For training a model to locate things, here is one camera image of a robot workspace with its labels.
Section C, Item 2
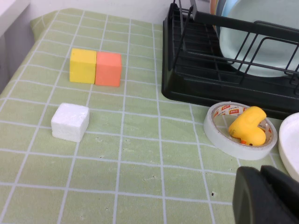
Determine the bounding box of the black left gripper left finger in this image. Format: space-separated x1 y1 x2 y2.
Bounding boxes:
232 166 299 224

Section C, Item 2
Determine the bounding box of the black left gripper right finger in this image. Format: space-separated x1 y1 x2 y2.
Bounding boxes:
260 165 299 217

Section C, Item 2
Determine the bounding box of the white plate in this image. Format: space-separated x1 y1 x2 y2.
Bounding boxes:
278 112 299 182

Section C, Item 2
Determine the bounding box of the light green plate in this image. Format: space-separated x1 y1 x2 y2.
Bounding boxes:
217 0 299 78

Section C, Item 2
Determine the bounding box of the light blue plate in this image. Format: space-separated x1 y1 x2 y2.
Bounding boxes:
221 0 236 21

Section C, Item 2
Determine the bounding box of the pink plate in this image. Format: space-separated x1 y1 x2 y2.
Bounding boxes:
209 0 219 16

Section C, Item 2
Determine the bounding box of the yellow rubber duck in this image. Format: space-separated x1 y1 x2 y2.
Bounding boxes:
228 106 267 147

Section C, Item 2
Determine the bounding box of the white tape roll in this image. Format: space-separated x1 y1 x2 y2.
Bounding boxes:
203 101 278 161

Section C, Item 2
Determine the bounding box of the green checkered tablecloth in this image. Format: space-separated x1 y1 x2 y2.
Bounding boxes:
0 8 299 224

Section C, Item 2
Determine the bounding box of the orange cube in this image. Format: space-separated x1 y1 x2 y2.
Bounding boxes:
94 51 122 88

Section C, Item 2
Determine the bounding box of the white foam cube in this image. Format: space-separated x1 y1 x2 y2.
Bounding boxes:
50 102 90 143

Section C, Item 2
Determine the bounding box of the yellow cube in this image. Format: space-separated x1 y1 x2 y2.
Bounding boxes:
69 48 97 84

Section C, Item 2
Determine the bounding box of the black wire dish rack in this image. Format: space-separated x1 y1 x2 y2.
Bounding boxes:
171 0 299 87

